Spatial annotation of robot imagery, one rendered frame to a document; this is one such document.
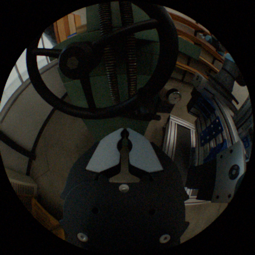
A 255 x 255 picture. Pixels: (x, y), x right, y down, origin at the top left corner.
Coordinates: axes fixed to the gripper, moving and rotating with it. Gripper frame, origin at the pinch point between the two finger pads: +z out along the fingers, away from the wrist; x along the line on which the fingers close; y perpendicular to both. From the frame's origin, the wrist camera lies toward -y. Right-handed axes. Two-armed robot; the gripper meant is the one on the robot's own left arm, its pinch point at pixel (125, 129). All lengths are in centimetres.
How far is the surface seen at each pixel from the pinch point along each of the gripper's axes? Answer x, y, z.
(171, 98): 17.8, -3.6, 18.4
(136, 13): 2.0, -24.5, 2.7
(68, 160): -66, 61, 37
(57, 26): -116, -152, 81
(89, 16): -7.6, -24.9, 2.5
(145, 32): 4.2, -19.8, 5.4
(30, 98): -141, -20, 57
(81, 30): -14.7, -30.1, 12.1
